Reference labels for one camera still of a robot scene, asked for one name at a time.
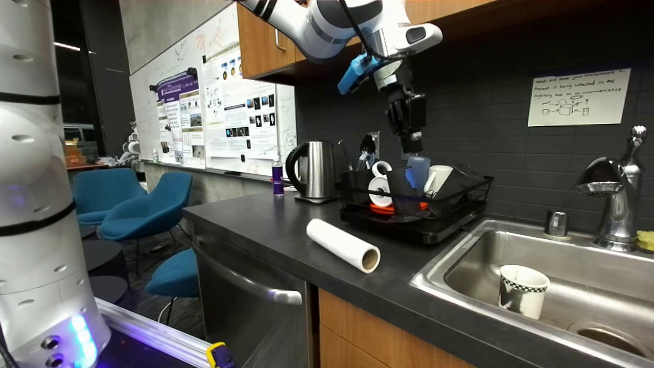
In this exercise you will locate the white research poster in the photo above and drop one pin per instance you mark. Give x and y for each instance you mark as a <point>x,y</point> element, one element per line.
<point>237,130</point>

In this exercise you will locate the yellow sponge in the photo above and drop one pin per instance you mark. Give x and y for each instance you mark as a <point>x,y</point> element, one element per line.
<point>646,242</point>

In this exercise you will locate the stainless steel dishwasher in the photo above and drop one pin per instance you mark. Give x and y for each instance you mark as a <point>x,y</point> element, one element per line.
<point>251,319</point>

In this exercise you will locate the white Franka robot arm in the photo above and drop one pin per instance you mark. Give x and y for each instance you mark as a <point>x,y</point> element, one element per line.
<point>33,238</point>

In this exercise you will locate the white paper towel roll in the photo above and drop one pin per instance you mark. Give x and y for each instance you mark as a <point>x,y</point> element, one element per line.
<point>339,245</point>

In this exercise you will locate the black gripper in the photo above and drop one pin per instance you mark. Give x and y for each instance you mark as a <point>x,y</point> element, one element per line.
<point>407,113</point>

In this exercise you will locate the stainless steel sink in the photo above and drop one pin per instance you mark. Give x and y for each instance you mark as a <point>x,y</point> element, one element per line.
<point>579,300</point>

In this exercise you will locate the blue plastic cup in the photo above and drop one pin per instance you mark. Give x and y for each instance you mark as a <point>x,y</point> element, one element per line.
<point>417,174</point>

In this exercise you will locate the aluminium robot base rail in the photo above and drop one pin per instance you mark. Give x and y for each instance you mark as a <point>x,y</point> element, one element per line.
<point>163,338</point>

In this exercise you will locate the wooden base cabinet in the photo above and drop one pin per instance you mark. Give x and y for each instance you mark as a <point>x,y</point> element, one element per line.
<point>367,338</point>

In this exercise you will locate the stainless steel electric kettle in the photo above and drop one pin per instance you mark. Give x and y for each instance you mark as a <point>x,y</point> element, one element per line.
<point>315,170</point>

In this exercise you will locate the black dish drying rack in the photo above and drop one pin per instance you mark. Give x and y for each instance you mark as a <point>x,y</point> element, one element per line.
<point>435,221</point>

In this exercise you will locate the chrome sink knob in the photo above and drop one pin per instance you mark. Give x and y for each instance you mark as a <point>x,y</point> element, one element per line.
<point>557,224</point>

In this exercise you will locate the white cup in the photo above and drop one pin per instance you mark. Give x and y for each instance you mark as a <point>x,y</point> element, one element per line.
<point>439,182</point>

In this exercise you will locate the white paper wall note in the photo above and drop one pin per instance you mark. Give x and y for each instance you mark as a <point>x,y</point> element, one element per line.
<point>579,98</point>

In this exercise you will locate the black white red mug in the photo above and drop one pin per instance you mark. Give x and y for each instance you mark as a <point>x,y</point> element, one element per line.
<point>381,194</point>

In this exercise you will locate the blue fabric chair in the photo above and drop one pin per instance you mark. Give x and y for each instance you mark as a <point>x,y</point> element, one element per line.
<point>102,190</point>
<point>176,274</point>
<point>146,207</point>

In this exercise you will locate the purple titled research poster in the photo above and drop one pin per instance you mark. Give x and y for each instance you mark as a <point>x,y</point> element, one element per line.
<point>180,130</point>

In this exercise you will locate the black dish brush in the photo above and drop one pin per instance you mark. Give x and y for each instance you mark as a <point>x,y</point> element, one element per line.
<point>367,152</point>

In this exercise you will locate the wooden wall cabinets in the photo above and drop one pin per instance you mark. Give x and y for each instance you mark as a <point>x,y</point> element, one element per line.
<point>261,47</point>

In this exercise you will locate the white patterned mug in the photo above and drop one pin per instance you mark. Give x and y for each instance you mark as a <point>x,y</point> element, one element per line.
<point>524,292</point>

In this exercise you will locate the blue wrist camera box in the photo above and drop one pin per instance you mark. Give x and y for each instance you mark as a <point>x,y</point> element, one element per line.
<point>358,74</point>

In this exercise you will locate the chrome faucet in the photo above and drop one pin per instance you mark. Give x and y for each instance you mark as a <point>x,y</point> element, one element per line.
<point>618,218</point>

